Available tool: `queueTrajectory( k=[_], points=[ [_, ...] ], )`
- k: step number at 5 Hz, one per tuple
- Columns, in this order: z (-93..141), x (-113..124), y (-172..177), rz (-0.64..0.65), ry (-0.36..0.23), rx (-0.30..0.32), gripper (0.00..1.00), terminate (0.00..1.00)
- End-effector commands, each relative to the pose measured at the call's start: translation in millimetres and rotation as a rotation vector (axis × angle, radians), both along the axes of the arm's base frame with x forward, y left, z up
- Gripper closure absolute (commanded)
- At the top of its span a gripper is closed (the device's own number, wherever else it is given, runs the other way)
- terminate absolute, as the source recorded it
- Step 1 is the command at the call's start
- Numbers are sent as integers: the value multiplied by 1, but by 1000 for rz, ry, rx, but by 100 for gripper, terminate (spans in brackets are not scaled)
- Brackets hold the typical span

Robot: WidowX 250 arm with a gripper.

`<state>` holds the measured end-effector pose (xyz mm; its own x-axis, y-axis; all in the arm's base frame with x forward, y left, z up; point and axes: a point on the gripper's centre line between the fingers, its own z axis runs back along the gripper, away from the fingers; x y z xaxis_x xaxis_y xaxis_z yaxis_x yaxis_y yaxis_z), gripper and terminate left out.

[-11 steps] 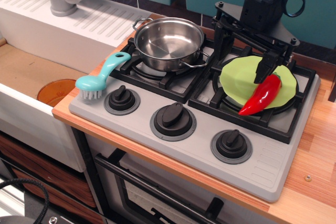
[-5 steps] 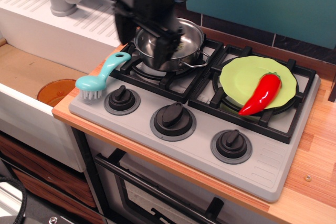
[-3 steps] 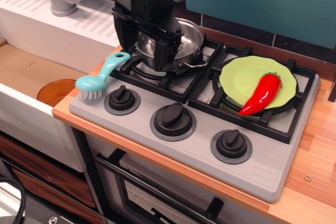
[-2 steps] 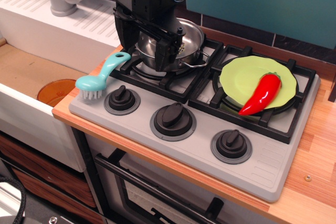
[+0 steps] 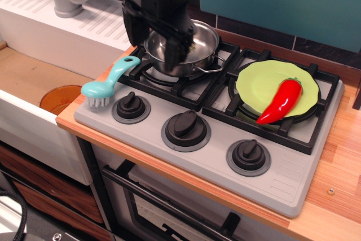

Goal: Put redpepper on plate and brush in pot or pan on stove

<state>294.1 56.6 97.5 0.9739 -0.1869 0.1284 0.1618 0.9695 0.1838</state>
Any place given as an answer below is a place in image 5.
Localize white toy sink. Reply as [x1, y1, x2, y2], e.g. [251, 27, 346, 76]
[1, 0, 130, 185]

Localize black stove knob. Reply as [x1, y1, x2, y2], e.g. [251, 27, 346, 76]
[161, 110, 212, 152]
[226, 139, 271, 177]
[112, 91, 151, 125]

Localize black burner grate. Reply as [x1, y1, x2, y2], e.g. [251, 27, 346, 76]
[202, 49, 344, 155]
[118, 42, 241, 111]

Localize stainless steel pot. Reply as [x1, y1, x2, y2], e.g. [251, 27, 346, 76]
[143, 19, 226, 77]

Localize oven door with black handle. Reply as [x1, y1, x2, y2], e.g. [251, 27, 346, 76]
[100, 159, 254, 241]

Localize black right burner grate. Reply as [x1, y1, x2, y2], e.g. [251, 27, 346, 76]
[202, 49, 344, 155]

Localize teal dish brush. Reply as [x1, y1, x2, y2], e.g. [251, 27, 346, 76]
[81, 56, 141, 108]

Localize red toy chili pepper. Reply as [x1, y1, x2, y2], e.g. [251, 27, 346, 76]
[256, 78, 303, 125]

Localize black left stove knob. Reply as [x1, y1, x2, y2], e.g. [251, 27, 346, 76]
[112, 91, 151, 125]

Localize wooden countertop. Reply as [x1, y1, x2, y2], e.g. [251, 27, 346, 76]
[55, 14, 361, 241]

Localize black right stove knob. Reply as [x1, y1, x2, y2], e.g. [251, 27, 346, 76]
[226, 139, 271, 177]

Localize black left burner grate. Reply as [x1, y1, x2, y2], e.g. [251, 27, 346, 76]
[118, 42, 241, 111]

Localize orange sink drain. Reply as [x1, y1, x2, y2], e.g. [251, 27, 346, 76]
[39, 85, 81, 115]

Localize light green plastic plate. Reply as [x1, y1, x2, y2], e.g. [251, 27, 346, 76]
[236, 60, 319, 117]

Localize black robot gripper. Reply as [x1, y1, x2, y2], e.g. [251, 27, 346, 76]
[123, 0, 195, 71]

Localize teal wall cabinet right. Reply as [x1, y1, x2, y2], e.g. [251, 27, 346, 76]
[200, 0, 360, 52]

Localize wooden drawer fronts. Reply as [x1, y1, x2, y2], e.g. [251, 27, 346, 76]
[1, 142, 112, 240]

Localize black braided foreground cable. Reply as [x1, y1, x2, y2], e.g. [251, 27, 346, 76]
[0, 190, 28, 241]

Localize black middle stove knob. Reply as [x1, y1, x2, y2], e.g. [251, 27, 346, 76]
[161, 110, 212, 152]

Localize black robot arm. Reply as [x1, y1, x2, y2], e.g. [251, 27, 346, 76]
[122, 0, 196, 71]

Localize grey toy stove top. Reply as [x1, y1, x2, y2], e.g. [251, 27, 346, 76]
[74, 42, 345, 217]

